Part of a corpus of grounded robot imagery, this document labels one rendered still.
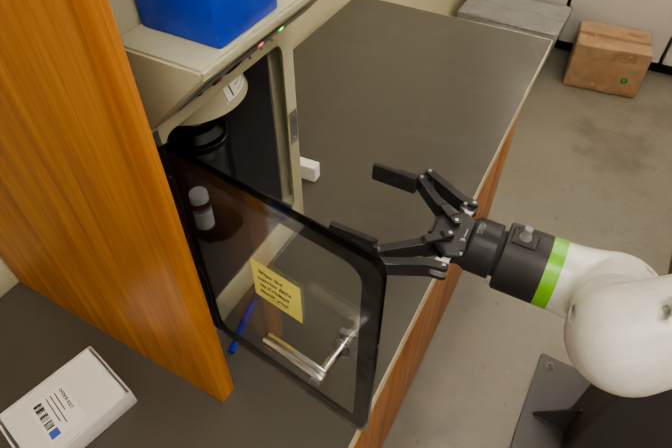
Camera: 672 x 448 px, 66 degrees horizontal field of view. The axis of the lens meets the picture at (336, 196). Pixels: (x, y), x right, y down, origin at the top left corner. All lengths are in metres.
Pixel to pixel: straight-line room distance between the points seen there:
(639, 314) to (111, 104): 0.49
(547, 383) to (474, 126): 1.04
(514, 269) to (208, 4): 0.45
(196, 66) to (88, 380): 0.60
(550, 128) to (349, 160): 1.99
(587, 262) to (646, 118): 2.76
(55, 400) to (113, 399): 0.09
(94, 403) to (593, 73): 3.09
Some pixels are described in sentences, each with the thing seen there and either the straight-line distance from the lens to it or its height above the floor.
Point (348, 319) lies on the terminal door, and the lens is 0.57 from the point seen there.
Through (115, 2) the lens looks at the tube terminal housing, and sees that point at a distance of 0.56.
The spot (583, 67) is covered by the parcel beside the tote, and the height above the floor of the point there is 0.14.
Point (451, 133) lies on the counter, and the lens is 1.35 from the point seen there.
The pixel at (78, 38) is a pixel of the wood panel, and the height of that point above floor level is 1.57.
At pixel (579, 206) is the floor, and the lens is 2.68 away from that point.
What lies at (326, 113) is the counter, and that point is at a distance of 1.38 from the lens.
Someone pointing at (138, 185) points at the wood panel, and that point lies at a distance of 0.51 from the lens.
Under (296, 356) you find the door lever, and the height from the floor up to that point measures 1.21.
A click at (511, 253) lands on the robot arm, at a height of 1.26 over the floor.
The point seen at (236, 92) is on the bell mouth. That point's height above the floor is 1.33.
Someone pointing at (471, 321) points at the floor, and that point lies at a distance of 2.11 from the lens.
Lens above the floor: 1.76
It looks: 45 degrees down
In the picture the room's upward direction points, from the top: straight up
